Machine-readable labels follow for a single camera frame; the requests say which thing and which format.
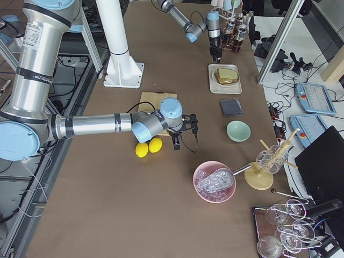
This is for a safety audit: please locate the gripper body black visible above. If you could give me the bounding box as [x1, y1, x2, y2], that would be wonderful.
[209, 37, 221, 55]
[168, 128, 182, 141]

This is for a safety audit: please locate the bread slice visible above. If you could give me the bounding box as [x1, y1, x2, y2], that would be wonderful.
[217, 68, 238, 80]
[216, 77, 238, 85]

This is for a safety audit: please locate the white plate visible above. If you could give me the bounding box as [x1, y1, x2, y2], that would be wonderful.
[214, 68, 239, 86]

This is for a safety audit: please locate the cream rabbit tray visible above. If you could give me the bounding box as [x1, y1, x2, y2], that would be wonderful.
[208, 64, 242, 95]

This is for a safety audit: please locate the wine glass rack tray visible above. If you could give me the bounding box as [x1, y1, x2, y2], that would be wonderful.
[253, 198, 323, 257]

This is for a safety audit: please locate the tea bottle front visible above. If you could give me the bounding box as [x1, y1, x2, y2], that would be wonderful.
[232, 24, 246, 53]

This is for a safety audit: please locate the tea bottle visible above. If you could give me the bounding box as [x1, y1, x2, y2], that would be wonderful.
[224, 18, 235, 37]
[232, 24, 246, 53]
[234, 13, 243, 30]

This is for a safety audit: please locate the whole yellow lemon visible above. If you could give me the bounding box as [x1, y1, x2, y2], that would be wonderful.
[148, 138, 163, 153]
[135, 142, 149, 158]

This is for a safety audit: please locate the tea bottle right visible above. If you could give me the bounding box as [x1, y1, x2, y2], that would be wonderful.
[224, 18, 235, 37]

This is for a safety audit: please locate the tea bottle left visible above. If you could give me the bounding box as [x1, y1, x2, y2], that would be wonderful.
[234, 13, 243, 30]

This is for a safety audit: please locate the pink bowl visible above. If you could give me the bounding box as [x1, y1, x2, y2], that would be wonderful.
[193, 161, 236, 203]

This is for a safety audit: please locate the wooden cutting board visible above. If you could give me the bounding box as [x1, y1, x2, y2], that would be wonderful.
[133, 92, 182, 141]

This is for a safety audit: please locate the grey folded cloth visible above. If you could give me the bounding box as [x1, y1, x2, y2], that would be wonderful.
[219, 98, 243, 116]

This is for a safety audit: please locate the metal ice scoop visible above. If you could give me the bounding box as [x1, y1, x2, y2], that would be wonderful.
[215, 164, 251, 190]

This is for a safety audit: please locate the clear ice cubes pile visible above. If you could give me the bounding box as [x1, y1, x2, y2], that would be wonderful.
[196, 169, 229, 202]

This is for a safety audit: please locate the green bowl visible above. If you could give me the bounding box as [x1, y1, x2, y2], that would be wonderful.
[226, 120, 251, 142]

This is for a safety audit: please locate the wooden mug tree stand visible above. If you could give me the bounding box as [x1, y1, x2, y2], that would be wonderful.
[244, 128, 300, 190]

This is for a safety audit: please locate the glass pitcher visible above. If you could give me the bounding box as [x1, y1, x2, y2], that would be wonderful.
[256, 145, 288, 174]

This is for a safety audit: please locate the blue teach pendant far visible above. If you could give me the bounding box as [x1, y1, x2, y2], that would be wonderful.
[296, 83, 336, 115]

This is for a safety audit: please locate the blue teach pendant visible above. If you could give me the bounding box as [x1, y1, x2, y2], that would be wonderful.
[289, 114, 328, 148]
[296, 83, 336, 115]

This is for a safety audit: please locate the blue teach pendant near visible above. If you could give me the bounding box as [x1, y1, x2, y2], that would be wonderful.
[289, 114, 328, 148]

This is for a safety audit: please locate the black laptop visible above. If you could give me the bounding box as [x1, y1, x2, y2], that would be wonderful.
[295, 126, 343, 202]

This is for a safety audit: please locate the copper wire bottle rack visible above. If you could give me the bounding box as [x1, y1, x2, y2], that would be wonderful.
[221, 22, 246, 53]

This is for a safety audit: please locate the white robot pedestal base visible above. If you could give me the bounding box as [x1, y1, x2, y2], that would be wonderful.
[98, 1, 144, 89]

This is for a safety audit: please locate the aluminium frame post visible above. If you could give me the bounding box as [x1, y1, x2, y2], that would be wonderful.
[256, 0, 304, 85]

